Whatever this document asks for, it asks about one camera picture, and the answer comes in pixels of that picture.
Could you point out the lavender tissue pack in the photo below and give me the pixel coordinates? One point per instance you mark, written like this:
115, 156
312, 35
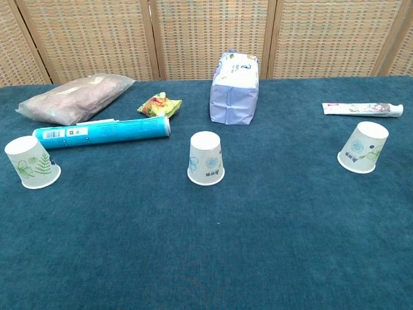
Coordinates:
234, 97

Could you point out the white printed paper cup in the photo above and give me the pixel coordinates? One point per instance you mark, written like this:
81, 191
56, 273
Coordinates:
364, 145
206, 155
30, 168

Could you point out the white floral toothpaste tube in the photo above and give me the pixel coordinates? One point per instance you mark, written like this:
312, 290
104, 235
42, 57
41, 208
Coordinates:
358, 109

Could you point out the woven rattan folding screen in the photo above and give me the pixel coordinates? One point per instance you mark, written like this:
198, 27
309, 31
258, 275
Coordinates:
206, 35

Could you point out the dark teal table cloth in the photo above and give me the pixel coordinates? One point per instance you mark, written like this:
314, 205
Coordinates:
206, 242

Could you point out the clear bag with pink cloth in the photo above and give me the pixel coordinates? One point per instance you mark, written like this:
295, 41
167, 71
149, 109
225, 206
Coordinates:
77, 98

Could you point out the light blue cylindrical tube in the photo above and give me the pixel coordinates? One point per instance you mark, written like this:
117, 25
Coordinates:
106, 130

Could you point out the yellow snack packet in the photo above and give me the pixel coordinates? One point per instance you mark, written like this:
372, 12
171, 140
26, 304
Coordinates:
159, 105

